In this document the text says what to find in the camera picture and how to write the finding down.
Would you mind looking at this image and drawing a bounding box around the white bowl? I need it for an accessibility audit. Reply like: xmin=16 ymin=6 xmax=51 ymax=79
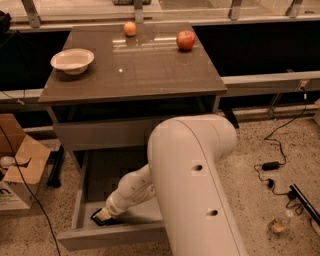
xmin=50 ymin=48 xmax=94 ymax=75

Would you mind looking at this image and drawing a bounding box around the cardboard box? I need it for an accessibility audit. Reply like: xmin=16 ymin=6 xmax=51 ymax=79
xmin=0 ymin=114 xmax=50 ymax=211

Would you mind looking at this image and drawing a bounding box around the closed grey top drawer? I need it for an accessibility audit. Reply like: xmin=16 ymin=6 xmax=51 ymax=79
xmin=53 ymin=116 xmax=169 ymax=151

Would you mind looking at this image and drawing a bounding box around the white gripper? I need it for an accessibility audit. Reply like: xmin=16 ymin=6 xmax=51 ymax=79
xmin=96 ymin=194 xmax=129 ymax=222

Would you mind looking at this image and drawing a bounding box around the red apple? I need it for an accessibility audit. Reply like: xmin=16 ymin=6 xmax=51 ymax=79
xmin=176 ymin=30 xmax=195 ymax=51

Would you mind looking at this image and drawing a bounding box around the orange fruit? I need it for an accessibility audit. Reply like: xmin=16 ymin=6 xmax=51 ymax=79
xmin=124 ymin=22 xmax=137 ymax=37

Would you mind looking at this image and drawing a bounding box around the grey drawer cabinet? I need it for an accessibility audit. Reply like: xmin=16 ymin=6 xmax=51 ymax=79
xmin=39 ymin=23 xmax=227 ymax=167

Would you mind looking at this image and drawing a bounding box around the black rxbar chocolate wrapper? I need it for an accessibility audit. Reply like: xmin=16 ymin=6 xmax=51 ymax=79
xmin=90 ymin=208 xmax=119 ymax=226

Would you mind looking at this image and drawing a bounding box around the black power adapter with cable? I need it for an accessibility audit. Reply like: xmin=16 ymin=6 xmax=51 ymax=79
xmin=253 ymin=87 xmax=309 ymax=216

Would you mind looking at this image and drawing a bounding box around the black floor cable left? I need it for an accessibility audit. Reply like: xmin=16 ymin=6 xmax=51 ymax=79
xmin=0 ymin=126 xmax=62 ymax=256

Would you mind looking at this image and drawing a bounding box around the open grey middle drawer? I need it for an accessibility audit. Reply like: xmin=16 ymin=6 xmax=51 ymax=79
xmin=57 ymin=146 xmax=167 ymax=251

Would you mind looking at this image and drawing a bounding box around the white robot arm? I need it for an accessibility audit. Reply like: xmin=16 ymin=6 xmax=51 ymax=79
xmin=91 ymin=114 xmax=248 ymax=256

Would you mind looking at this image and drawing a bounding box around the small clear floor object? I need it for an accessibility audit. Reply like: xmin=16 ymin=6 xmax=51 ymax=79
xmin=268 ymin=210 xmax=294 ymax=235

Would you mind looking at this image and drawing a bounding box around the metal window rail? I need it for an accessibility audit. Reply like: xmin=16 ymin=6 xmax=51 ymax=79
xmin=0 ymin=0 xmax=320 ymax=30

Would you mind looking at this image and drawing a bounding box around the black bar on floor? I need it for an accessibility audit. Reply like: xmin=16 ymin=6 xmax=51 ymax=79
xmin=290 ymin=184 xmax=320 ymax=227

